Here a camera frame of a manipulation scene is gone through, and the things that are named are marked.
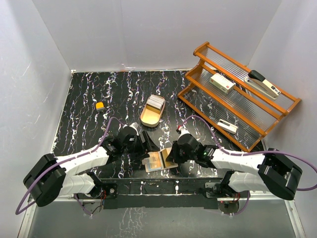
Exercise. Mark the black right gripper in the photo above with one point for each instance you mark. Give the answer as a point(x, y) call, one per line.
point(174, 156)

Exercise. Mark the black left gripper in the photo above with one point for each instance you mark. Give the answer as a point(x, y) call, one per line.
point(147, 146)

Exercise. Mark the orange card magnetic stripe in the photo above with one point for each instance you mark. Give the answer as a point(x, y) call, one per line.
point(164, 155)

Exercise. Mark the beige leather card holder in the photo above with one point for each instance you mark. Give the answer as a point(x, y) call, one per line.
point(154, 163)

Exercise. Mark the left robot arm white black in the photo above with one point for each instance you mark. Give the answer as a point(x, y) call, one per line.
point(53, 176)

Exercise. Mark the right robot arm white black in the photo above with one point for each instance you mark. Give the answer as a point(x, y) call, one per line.
point(266, 172)

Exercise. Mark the beige oval card tray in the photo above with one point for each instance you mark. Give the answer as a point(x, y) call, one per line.
point(150, 117)

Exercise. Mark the white card stack in tray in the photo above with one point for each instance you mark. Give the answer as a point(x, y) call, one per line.
point(156, 102)

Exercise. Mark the orange yellow small block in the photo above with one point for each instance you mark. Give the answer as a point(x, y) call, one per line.
point(100, 106)

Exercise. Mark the orange wooden shelf rack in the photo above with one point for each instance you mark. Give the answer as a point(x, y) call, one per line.
point(254, 113)

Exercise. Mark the white staples box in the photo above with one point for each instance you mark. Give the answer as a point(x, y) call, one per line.
point(222, 83)

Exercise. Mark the large black beige stapler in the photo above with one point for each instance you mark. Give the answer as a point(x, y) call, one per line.
point(262, 85)

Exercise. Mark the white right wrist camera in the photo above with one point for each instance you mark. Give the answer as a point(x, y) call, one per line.
point(182, 130)

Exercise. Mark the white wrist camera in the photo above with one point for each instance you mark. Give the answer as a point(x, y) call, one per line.
point(182, 130)
point(134, 126)

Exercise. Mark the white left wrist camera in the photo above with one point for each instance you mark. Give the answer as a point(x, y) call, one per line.
point(134, 126)

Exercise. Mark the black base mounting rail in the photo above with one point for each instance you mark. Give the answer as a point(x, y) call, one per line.
point(157, 193)

